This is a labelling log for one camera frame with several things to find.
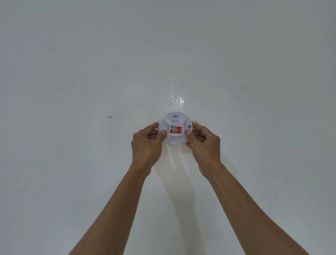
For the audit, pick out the clear adhesive tape patch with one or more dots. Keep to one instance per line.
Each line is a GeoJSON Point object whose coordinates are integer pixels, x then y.
{"type": "Point", "coordinates": [176, 93]}

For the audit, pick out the person's left hand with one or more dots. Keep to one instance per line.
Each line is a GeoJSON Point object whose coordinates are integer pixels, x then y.
{"type": "Point", "coordinates": [145, 152]}

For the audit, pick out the person's right forearm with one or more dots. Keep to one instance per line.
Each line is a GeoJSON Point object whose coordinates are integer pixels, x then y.
{"type": "Point", "coordinates": [252, 215]}

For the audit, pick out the person's right hand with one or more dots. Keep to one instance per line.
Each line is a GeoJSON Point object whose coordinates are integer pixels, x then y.
{"type": "Point", "coordinates": [206, 149]}

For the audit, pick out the white round smoke detector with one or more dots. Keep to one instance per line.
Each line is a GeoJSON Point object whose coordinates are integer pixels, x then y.
{"type": "Point", "coordinates": [176, 119]}

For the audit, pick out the person's left forearm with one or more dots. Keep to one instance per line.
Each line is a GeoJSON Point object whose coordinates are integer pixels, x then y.
{"type": "Point", "coordinates": [113, 215]}

